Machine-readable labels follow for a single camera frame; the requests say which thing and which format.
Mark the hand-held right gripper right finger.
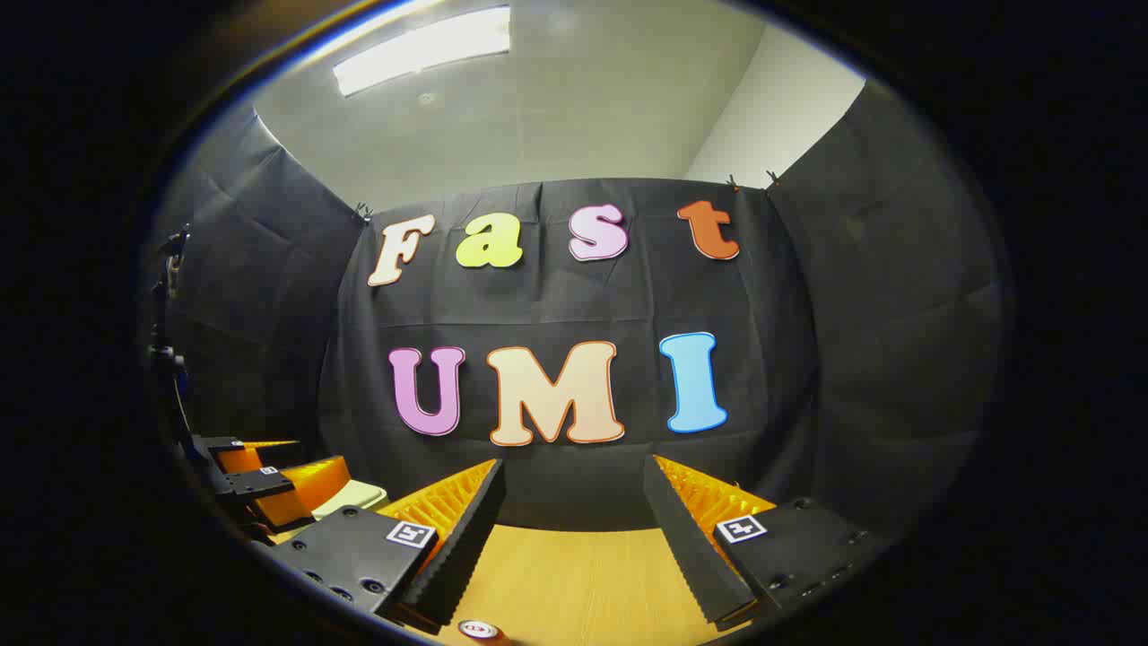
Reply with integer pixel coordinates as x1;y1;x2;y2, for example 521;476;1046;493
642;455;889;629

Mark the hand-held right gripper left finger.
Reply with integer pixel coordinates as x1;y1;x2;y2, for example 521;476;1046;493
269;459;506;633

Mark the green desktop garbage bin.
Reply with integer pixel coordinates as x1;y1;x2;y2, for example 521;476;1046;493
312;480;389;522

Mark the red pop can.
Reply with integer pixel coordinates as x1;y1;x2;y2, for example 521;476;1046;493
457;618;514;646

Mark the wooden desktop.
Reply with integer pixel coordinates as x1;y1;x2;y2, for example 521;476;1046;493
269;525;754;646

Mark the black backdrop cloth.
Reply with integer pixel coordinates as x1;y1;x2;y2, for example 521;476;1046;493
148;79;1005;539

